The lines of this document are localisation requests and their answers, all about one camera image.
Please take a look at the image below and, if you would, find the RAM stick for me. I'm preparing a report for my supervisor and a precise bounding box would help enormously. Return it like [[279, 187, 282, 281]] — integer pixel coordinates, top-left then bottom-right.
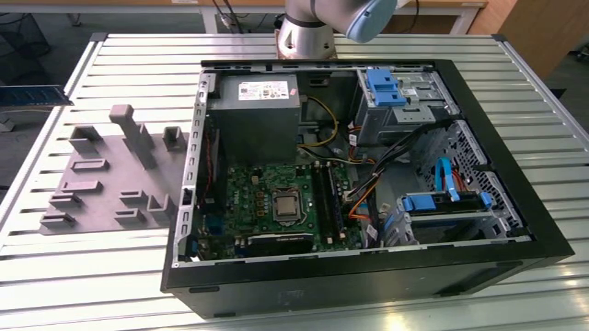
[[0, 85, 75, 106], [327, 164, 347, 239]]

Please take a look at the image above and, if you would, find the grey power supply unit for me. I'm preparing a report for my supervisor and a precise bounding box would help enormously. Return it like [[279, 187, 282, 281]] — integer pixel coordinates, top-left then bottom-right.
[[207, 72, 303, 165]]

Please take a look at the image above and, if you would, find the metal CPU socket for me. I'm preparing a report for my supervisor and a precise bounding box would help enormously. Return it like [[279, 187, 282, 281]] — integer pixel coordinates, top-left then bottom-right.
[[270, 188, 303, 223]]

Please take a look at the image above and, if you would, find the green motherboard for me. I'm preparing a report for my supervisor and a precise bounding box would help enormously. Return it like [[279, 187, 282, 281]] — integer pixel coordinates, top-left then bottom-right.
[[196, 161, 369, 260]]

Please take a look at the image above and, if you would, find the black graphics card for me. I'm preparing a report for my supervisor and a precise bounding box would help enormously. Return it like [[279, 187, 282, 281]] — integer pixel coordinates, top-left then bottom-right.
[[246, 232, 315, 258]]

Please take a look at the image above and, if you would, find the blue plastic disk carrier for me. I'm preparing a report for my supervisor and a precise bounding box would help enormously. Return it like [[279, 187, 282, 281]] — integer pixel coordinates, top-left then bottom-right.
[[383, 205, 410, 246]]

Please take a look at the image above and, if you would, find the hard disk in blue carrier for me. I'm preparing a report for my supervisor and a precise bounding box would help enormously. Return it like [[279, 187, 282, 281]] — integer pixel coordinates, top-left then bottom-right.
[[399, 191, 493, 219]]

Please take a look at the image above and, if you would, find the blue plastic drive latch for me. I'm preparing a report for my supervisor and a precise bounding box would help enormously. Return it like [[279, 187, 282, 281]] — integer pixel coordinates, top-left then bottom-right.
[[366, 70, 410, 108]]

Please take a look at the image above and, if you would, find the black open PC case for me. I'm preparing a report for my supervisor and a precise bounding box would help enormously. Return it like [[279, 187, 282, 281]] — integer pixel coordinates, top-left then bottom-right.
[[159, 58, 576, 319]]

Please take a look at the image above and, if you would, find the grey parts rack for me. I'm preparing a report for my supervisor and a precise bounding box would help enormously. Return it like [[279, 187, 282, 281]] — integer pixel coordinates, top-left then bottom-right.
[[39, 104, 191, 237]]

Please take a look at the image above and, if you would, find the white floor box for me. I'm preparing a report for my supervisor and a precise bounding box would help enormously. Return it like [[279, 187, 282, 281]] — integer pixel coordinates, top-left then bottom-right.
[[0, 106, 52, 132]]

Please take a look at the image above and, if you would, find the brown wooden cabinet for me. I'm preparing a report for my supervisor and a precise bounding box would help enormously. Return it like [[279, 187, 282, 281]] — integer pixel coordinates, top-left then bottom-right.
[[469, 0, 589, 80]]

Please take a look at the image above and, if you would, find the black mesh bin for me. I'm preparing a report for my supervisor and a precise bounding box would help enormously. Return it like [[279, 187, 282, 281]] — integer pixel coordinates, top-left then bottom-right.
[[0, 13, 52, 86]]

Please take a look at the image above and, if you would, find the yellow wire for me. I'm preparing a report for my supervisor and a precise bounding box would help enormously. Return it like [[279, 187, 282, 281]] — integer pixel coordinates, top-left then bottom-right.
[[296, 96, 339, 150]]

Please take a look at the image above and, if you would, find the orange flat wire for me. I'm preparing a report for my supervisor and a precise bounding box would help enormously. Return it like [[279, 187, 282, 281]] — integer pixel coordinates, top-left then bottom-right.
[[451, 170, 471, 194], [347, 181, 383, 221]]

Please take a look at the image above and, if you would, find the blue flat wire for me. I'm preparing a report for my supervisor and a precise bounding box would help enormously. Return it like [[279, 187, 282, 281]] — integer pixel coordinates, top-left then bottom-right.
[[434, 157, 462, 203]]

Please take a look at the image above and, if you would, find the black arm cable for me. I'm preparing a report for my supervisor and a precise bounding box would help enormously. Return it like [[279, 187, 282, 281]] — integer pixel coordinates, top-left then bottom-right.
[[211, 0, 244, 34]]

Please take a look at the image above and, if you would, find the wooden desk white frame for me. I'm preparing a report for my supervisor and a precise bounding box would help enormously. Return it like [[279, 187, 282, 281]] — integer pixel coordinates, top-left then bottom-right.
[[77, 0, 490, 34]]

